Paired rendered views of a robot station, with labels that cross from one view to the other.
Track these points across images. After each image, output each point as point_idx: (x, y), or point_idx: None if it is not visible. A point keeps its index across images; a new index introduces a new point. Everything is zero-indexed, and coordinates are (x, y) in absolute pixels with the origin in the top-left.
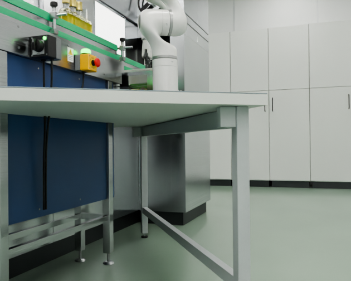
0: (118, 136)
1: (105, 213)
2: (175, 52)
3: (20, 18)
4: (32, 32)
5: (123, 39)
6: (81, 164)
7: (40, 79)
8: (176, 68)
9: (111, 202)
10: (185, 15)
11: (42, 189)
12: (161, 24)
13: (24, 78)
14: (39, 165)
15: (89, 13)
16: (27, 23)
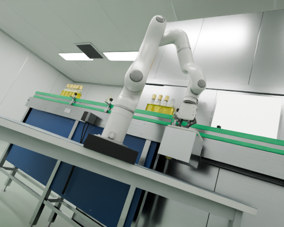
0: (253, 223)
1: None
2: (117, 101)
3: (92, 108)
4: (92, 112)
5: (176, 109)
6: (100, 187)
7: (92, 133)
8: (114, 114)
9: None
10: (130, 69)
11: (70, 184)
12: (124, 85)
13: (84, 131)
14: (74, 172)
15: (208, 102)
16: (94, 110)
